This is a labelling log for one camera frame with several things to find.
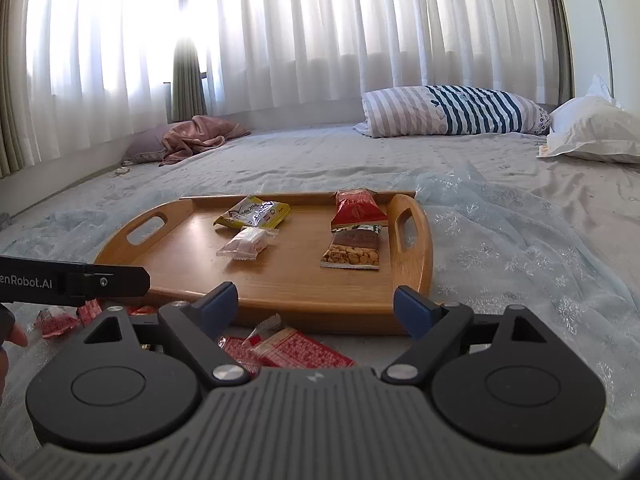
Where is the wooden serving tray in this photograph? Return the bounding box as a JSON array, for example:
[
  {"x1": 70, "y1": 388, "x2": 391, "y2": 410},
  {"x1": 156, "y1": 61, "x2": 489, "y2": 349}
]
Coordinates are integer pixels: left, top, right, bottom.
[{"x1": 96, "y1": 192, "x2": 433, "y2": 335}]

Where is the brown peanut bar packet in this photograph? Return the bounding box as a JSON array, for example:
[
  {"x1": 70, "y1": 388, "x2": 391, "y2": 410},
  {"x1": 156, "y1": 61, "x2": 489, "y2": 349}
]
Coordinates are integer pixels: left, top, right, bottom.
[{"x1": 320, "y1": 224, "x2": 382, "y2": 271}]

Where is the purple pillow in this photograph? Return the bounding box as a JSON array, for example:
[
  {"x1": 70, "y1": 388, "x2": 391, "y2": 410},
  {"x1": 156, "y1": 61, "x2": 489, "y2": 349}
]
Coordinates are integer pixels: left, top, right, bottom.
[{"x1": 122, "y1": 125, "x2": 171, "y2": 166}]

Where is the light blue lace cloth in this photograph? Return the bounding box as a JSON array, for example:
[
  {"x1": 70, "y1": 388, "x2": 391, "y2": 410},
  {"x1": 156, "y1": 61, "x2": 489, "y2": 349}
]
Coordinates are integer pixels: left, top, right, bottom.
[{"x1": 1, "y1": 160, "x2": 639, "y2": 465}]

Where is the white pillow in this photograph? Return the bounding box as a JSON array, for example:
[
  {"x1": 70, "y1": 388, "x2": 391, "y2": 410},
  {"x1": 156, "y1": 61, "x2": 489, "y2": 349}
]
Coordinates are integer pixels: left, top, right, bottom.
[{"x1": 537, "y1": 75, "x2": 640, "y2": 166}]

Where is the person's left hand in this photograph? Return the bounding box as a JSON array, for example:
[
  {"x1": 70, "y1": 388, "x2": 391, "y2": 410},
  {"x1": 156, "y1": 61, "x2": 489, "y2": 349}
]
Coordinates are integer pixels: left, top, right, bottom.
[{"x1": 0, "y1": 306, "x2": 28, "y2": 396}]

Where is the pink blanket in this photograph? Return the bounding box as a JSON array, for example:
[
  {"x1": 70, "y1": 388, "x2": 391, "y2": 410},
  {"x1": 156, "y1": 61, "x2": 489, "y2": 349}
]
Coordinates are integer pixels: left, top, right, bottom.
[{"x1": 162, "y1": 115, "x2": 250, "y2": 165}]

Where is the red wafer packet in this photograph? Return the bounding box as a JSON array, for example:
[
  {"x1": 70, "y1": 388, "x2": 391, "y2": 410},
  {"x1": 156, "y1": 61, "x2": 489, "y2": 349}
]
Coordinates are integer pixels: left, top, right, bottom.
[
  {"x1": 218, "y1": 336, "x2": 262, "y2": 377},
  {"x1": 242, "y1": 314, "x2": 356, "y2": 368}
]

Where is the pink white cake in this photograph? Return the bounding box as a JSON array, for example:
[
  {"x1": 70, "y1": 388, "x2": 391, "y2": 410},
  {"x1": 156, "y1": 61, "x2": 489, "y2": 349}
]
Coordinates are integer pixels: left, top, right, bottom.
[{"x1": 216, "y1": 226, "x2": 278, "y2": 261}]

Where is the striped pillow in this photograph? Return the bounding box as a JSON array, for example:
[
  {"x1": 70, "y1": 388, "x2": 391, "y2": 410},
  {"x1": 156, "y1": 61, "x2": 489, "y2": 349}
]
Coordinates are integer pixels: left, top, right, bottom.
[{"x1": 355, "y1": 84, "x2": 551, "y2": 139}]

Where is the red crinkled snack bag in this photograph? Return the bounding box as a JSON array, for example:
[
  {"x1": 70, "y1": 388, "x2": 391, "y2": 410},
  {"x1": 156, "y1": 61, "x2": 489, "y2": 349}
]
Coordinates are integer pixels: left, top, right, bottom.
[{"x1": 331, "y1": 188, "x2": 388, "y2": 231}]

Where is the yellow white snack bag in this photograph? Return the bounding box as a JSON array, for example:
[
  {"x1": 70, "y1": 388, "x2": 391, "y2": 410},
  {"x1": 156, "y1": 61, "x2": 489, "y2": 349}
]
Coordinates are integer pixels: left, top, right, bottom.
[{"x1": 214, "y1": 196, "x2": 291, "y2": 230}]

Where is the grey bed sheet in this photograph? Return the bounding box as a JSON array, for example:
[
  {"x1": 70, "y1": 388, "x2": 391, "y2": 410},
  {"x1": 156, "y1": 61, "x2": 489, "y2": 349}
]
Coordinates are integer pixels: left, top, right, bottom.
[{"x1": 1, "y1": 126, "x2": 639, "y2": 284}]

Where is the small item near purple pillow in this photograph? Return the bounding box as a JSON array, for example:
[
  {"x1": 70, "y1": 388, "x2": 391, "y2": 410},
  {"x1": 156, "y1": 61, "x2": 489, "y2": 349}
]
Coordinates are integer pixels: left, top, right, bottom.
[{"x1": 114, "y1": 166, "x2": 130, "y2": 177}]

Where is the white sheer curtain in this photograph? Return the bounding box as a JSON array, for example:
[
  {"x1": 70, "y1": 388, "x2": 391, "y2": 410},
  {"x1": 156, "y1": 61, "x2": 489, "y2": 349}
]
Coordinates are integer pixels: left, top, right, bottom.
[{"x1": 12, "y1": 0, "x2": 560, "y2": 163}]

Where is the dark red chocolate bar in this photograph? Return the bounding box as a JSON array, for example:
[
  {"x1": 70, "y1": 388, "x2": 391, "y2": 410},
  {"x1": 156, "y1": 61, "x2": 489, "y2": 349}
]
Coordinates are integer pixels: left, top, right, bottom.
[{"x1": 35, "y1": 300, "x2": 102, "y2": 339}]

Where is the green drape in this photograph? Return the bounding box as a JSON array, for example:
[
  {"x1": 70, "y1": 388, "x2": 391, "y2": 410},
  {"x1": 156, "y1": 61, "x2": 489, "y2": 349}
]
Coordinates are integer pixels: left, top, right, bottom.
[{"x1": 171, "y1": 0, "x2": 206, "y2": 122}]

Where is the brown red candy bar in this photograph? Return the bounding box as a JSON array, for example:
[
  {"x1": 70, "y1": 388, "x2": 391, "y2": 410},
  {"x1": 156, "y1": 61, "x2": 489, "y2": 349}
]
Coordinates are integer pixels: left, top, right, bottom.
[{"x1": 128, "y1": 306, "x2": 157, "y2": 316}]

